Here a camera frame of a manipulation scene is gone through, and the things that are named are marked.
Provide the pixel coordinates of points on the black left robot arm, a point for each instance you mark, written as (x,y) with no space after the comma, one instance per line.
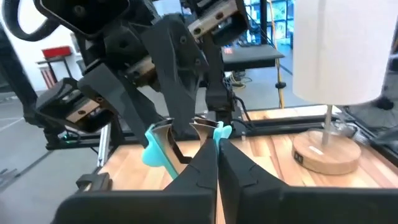
(217,99)

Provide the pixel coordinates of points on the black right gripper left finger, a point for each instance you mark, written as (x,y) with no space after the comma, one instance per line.
(192,205)

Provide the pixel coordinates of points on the black desk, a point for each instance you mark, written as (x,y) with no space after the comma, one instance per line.
(255,57)

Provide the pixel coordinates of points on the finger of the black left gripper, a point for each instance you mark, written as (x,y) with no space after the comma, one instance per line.
(177,62)
(124,93)

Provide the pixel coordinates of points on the white lamp with wooden base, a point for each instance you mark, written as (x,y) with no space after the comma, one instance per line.
(342,46)

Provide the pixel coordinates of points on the black rig frame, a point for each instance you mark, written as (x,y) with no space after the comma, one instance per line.
(280,127)

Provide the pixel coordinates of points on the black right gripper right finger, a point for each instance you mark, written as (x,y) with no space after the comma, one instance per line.
(248,202)

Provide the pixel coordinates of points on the shelf with blue bins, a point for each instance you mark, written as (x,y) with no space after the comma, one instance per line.
(280,18)

